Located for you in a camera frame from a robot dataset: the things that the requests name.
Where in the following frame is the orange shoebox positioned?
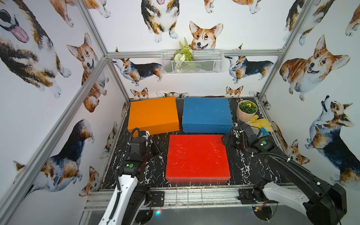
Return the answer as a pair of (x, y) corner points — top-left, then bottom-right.
(127, 97), (180, 135)

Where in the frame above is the red shoebox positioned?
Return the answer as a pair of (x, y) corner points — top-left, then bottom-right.
(166, 135), (231, 183)

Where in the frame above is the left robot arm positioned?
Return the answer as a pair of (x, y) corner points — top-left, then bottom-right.
(99, 128), (165, 225)

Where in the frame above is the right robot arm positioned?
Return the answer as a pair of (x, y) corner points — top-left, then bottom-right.
(222, 120), (347, 225)

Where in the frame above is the blue cloth piece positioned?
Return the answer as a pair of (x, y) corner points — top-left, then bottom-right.
(260, 127), (269, 137)

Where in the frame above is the yellow work glove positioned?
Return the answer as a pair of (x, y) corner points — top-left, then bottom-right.
(246, 115), (274, 132)

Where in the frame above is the potted green plant with flower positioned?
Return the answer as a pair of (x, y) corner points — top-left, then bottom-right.
(236, 100), (258, 122)

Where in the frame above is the blue shoebox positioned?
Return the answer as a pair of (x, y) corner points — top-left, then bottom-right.
(182, 97), (233, 134)

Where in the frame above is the artificial fern with white flower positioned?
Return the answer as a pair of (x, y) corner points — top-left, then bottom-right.
(172, 38), (194, 73)

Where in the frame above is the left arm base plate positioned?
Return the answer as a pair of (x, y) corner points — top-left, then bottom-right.
(149, 191), (165, 207)

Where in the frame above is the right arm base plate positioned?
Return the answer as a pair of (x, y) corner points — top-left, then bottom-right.
(237, 188), (277, 204)

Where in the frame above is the aluminium front rail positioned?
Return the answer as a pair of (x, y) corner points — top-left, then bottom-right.
(83, 184), (317, 212)

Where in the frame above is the white wire mesh basket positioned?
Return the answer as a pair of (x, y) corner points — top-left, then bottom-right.
(161, 50), (225, 75)

